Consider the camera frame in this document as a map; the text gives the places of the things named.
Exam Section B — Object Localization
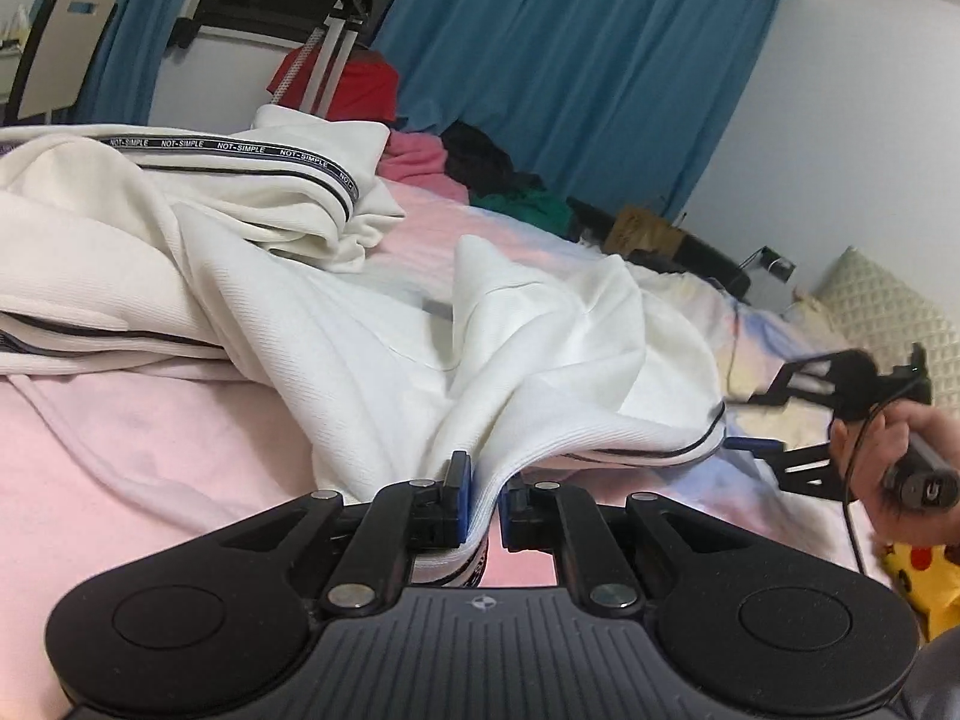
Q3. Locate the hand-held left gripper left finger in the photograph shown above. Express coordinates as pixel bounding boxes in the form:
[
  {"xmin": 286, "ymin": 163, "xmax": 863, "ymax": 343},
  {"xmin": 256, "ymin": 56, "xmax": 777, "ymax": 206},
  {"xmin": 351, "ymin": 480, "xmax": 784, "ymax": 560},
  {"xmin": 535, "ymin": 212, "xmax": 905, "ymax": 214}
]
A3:
[{"xmin": 216, "ymin": 451, "xmax": 475, "ymax": 614}]

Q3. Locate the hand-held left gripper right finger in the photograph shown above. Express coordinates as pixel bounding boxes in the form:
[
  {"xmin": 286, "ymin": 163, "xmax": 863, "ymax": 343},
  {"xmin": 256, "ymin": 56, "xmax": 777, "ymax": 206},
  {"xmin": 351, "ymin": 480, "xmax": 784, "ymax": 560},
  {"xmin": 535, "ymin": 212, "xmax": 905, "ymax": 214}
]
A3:
[{"xmin": 499, "ymin": 478, "xmax": 745, "ymax": 614}]

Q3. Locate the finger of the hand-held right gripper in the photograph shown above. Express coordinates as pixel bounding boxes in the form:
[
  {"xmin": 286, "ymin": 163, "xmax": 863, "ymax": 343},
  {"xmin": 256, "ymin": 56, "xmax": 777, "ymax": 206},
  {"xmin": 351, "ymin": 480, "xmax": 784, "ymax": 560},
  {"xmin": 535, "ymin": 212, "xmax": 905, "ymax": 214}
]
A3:
[
  {"xmin": 746, "ymin": 352, "xmax": 848, "ymax": 410},
  {"xmin": 724, "ymin": 436, "xmax": 838, "ymax": 497}
]

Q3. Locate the white garment with black stripe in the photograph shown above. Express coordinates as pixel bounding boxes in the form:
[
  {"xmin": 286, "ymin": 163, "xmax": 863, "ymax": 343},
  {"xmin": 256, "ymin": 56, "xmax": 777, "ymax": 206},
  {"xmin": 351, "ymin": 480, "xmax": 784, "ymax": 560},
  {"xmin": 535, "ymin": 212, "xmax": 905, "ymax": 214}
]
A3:
[{"xmin": 0, "ymin": 103, "xmax": 728, "ymax": 590}]

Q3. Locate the person's right hand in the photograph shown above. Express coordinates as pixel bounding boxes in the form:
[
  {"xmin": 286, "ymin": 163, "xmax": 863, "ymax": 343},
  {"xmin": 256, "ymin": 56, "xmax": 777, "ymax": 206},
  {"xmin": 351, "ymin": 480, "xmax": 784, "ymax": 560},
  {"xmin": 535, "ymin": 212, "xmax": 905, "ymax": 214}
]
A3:
[{"xmin": 829, "ymin": 401, "xmax": 960, "ymax": 545}]

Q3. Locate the cream quilted pillow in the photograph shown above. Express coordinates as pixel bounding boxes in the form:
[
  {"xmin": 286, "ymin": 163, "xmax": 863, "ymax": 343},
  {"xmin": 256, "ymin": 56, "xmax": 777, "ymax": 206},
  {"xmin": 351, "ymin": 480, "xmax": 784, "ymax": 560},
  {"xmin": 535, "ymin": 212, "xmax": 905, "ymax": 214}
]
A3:
[{"xmin": 814, "ymin": 246, "xmax": 960, "ymax": 407}]

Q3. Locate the black bag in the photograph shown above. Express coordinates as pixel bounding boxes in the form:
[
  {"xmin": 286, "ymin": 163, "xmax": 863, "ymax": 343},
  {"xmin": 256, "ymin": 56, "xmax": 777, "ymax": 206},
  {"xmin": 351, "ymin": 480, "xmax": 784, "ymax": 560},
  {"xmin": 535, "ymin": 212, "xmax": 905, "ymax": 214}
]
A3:
[{"xmin": 566, "ymin": 195, "xmax": 752, "ymax": 302}]

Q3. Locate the yellow plush toy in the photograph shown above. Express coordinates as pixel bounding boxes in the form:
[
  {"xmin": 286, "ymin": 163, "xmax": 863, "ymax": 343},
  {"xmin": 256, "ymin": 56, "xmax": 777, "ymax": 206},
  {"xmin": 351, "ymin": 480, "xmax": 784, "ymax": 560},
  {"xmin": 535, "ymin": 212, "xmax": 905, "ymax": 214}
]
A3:
[{"xmin": 879, "ymin": 538, "xmax": 960, "ymax": 643}]

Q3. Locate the brown cardboard box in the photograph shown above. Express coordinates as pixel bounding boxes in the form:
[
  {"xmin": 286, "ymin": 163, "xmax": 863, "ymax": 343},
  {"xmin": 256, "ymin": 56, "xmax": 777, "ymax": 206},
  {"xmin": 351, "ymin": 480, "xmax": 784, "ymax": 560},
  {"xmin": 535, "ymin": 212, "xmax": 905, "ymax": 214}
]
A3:
[{"xmin": 603, "ymin": 205, "xmax": 688, "ymax": 265}]

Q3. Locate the green cloth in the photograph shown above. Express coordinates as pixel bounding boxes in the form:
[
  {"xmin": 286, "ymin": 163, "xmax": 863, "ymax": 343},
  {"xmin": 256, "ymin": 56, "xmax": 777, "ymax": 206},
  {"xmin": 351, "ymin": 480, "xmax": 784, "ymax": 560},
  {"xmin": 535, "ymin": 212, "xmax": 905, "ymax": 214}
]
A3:
[{"xmin": 471, "ymin": 187, "xmax": 576, "ymax": 235}]

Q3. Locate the pink pastel bed sheet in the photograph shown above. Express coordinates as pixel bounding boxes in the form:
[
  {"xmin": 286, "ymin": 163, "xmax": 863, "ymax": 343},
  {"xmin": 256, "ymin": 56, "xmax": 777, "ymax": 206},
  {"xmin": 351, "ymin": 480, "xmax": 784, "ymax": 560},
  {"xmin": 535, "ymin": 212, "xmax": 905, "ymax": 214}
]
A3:
[{"xmin": 0, "ymin": 172, "xmax": 960, "ymax": 616}]

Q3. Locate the pink cloth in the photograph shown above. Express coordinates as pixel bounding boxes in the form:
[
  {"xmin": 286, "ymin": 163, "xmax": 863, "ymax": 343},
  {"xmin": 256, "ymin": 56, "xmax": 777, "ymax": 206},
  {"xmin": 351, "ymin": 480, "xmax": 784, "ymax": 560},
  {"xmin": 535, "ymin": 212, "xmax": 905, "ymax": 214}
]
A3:
[{"xmin": 377, "ymin": 131, "xmax": 471, "ymax": 203}]

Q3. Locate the black cloth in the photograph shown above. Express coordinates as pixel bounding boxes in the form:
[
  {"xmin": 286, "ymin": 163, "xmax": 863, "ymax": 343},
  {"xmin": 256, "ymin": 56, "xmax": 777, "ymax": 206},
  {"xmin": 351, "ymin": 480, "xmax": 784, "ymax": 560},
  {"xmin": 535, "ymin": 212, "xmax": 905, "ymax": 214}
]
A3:
[{"xmin": 439, "ymin": 120, "xmax": 546, "ymax": 200}]

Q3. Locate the blue curtain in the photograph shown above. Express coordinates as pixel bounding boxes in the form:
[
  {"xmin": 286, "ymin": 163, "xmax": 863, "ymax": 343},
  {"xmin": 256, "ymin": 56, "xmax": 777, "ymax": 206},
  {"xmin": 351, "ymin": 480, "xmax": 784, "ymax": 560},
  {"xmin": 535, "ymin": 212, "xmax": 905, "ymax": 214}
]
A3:
[
  {"xmin": 371, "ymin": 0, "xmax": 790, "ymax": 220},
  {"xmin": 34, "ymin": 0, "xmax": 227, "ymax": 125}
]

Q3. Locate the red cloth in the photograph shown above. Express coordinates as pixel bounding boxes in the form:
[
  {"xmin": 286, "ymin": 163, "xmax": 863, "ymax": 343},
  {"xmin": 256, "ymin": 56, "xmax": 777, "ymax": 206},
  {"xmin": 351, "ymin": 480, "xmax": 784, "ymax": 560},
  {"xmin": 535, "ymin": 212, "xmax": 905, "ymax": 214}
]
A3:
[{"xmin": 268, "ymin": 45, "xmax": 400, "ymax": 125}]

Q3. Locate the silver tripod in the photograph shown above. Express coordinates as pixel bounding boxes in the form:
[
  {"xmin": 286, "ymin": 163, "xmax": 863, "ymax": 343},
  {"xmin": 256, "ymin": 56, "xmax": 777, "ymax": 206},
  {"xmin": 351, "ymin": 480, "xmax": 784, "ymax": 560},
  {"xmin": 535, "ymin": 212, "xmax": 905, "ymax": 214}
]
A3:
[{"xmin": 268, "ymin": 0, "xmax": 376, "ymax": 122}]

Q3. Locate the black and white chair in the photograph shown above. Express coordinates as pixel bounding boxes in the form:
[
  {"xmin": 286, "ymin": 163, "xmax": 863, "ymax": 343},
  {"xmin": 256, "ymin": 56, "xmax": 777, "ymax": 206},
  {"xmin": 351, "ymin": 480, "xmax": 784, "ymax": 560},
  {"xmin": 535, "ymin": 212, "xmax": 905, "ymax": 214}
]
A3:
[{"xmin": 6, "ymin": 0, "xmax": 119, "ymax": 125}]

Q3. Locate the wall socket with plug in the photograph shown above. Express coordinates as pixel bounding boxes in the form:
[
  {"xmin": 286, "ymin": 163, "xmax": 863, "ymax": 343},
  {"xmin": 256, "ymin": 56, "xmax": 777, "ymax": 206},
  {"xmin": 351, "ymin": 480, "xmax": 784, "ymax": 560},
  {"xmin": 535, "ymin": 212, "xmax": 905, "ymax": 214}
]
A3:
[{"xmin": 756, "ymin": 244, "xmax": 797, "ymax": 284}]

